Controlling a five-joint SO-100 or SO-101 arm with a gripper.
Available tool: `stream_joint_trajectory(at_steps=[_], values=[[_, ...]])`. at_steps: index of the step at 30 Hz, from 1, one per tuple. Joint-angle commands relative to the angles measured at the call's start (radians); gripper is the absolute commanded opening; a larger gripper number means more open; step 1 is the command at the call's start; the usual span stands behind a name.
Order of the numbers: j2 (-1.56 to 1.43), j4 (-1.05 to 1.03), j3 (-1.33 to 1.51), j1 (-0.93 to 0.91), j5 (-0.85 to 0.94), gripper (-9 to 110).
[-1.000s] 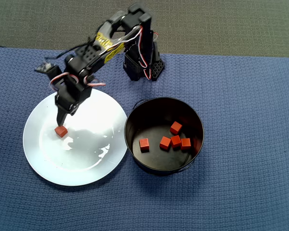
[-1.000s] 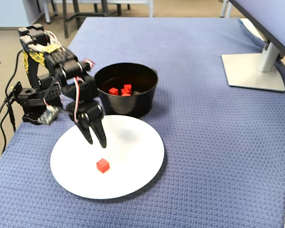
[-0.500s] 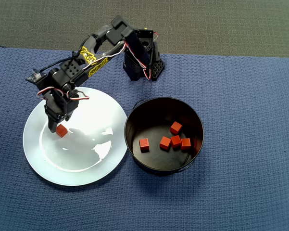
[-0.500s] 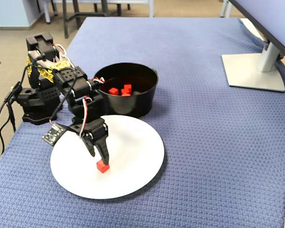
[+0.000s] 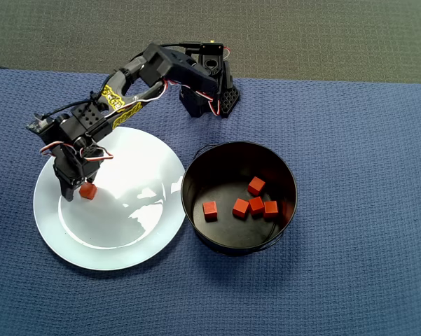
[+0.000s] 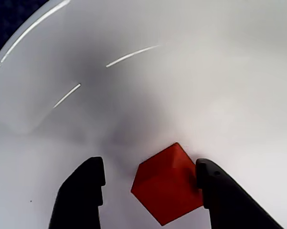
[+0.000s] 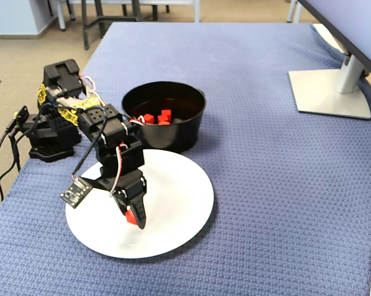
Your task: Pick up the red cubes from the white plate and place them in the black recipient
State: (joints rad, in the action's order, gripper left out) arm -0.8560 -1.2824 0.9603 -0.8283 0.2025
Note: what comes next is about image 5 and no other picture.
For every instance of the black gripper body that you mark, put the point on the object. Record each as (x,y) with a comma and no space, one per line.
(71,175)

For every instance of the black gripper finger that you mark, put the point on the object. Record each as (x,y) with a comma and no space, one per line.
(68,192)
(92,178)

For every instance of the red cube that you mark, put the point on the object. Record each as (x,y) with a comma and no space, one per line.
(240,208)
(209,211)
(88,191)
(256,206)
(256,185)
(270,209)

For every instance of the white round plate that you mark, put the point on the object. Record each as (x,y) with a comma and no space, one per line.
(108,245)

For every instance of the black metal bucket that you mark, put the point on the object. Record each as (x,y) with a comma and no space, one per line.
(231,231)

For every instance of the blue woven table cloth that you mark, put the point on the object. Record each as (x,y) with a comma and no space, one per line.
(336,280)

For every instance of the small camera circuit board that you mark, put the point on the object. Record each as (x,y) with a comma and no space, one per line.
(38,124)

